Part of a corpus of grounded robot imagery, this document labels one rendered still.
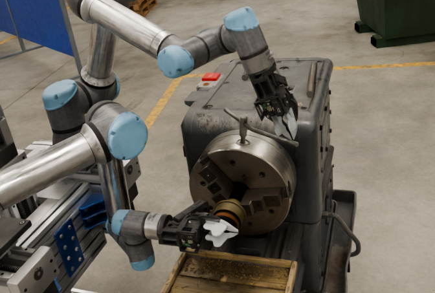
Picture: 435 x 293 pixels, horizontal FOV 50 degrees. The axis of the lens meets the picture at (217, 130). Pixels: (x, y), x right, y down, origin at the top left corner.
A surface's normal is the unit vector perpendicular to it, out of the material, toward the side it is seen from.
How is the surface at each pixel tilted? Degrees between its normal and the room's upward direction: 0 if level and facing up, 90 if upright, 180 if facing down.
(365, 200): 0
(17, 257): 0
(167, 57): 90
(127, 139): 89
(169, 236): 0
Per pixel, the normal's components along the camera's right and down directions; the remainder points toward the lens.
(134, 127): 0.67, 0.25
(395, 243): -0.12, -0.88
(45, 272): 0.94, 0.04
